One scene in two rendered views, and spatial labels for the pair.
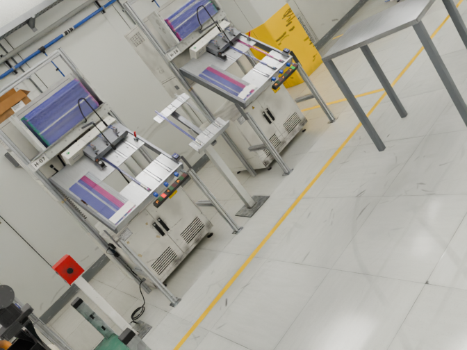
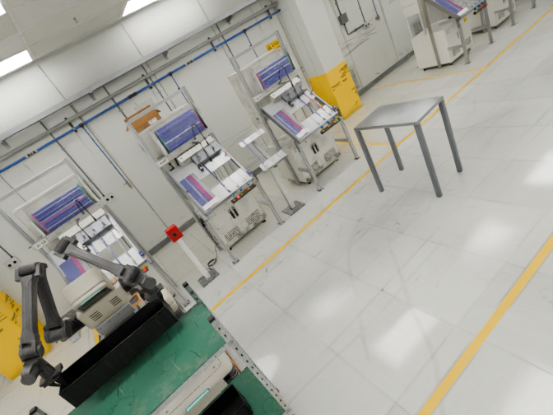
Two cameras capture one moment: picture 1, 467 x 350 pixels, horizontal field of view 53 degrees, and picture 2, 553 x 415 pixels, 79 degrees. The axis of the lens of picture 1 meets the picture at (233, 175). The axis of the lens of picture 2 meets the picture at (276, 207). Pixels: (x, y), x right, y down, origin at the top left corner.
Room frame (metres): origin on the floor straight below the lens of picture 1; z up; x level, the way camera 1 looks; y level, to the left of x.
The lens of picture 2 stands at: (-0.24, -0.25, 1.98)
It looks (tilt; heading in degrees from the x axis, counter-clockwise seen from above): 25 degrees down; 7
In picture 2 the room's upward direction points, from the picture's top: 31 degrees counter-clockwise
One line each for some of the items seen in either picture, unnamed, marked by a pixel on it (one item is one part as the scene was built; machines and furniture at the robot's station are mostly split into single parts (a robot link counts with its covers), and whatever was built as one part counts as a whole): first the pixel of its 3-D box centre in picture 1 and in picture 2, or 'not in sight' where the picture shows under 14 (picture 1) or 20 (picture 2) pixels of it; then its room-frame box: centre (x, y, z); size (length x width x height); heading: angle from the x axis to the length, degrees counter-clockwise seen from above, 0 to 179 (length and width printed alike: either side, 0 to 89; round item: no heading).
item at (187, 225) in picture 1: (151, 232); (227, 212); (3.82, 0.85, 0.31); 0.70 x 0.65 x 0.62; 117
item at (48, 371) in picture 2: not in sight; (47, 371); (0.95, 1.20, 1.21); 0.10 x 0.07 x 0.07; 117
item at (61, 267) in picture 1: (99, 300); (189, 254); (3.07, 1.28, 0.39); 0.24 x 0.24 x 0.78; 27
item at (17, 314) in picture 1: (7, 314); (151, 288); (1.20, 0.70, 1.21); 0.10 x 0.07 x 0.07; 117
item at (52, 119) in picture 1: (61, 112); (179, 130); (3.74, 0.74, 1.52); 0.51 x 0.13 x 0.27; 117
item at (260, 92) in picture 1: (244, 95); (302, 132); (4.33, -0.54, 0.65); 1.01 x 0.73 x 1.29; 27
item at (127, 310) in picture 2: not in sight; (124, 328); (1.33, 1.08, 0.99); 0.28 x 0.16 x 0.22; 117
